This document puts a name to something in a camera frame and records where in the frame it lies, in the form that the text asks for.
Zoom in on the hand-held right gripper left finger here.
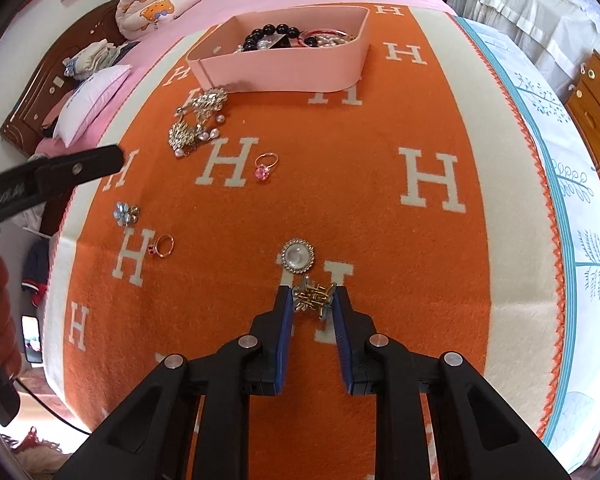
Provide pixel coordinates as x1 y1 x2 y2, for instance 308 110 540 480
55 285 295 480

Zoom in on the white blue printed tablecloth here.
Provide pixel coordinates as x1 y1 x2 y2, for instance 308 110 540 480
455 16 600 476

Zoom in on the red gem ring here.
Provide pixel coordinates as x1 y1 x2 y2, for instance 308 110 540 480
149 234 175 259

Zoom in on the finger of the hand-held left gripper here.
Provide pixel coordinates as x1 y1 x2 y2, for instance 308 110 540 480
34 143 124 197

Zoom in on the bear print quilt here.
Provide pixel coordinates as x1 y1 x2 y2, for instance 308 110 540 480
116 0 213 38

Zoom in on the white lace covered furniture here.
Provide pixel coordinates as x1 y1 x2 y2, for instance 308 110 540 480
450 0 600 91

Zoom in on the wooden headboard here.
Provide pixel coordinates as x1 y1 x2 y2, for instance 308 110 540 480
0 0 131 156

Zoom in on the orange letter print blanket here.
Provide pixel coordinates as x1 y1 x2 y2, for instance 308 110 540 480
42 2 566 480

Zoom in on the red and blue garment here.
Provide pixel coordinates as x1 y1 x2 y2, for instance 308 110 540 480
22 240 52 307

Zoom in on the pink gem ring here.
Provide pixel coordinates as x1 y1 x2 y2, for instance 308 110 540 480
254 152 280 181

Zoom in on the wooden cabinet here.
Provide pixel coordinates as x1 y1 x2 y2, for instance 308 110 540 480
565 50 600 171

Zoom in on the round pearl brooch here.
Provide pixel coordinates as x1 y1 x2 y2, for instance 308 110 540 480
281 238 315 274

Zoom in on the blue flower brooch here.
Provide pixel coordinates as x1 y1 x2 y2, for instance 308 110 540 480
112 202 141 226

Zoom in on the folded clothes stack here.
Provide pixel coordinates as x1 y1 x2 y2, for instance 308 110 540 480
62 39 141 81

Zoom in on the black bead bracelet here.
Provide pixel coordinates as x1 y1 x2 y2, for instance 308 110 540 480
242 24 301 53

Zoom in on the pink jewelry box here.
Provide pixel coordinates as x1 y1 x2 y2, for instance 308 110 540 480
186 4 372 93

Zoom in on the pearl necklace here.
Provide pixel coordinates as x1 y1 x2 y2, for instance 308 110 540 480
305 34 362 52

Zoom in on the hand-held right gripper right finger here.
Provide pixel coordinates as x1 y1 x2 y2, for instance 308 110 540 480
331 285 571 480

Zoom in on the white pillow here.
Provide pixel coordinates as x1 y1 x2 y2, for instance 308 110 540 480
52 64 133 148

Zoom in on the red string bracelet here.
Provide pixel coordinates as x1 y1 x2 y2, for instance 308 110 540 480
300 29 342 49

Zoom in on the person's left hand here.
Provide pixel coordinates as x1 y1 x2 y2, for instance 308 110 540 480
0 259 23 385

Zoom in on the gold brooch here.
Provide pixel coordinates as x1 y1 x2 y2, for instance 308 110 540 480
292 275 339 321

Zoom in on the black cable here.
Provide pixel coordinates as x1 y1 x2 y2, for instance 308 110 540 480
14 380 97 437

